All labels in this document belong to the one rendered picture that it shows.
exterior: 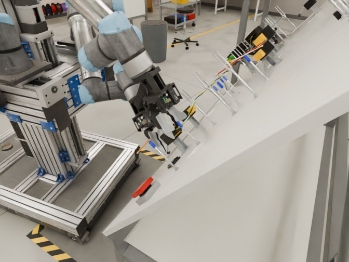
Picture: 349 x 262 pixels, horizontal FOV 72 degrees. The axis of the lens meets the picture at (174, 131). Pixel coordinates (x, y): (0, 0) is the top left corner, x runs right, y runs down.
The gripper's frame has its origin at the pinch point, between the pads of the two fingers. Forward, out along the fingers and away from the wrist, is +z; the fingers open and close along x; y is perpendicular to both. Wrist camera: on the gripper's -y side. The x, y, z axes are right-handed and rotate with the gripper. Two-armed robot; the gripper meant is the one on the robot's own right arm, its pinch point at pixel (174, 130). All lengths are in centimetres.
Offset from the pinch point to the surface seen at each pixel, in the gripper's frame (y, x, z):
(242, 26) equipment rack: -27, 94, -3
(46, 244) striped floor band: -124, -57, 52
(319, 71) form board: 44.5, -3.4, -12.3
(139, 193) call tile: 7.0, -22.0, 1.8
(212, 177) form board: 32.6, -19.0, -5.6
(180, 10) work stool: -286, 330, -29
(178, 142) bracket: -2.3, 0.4, 5.0
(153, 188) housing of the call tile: 8.0, -19.1, 3.2
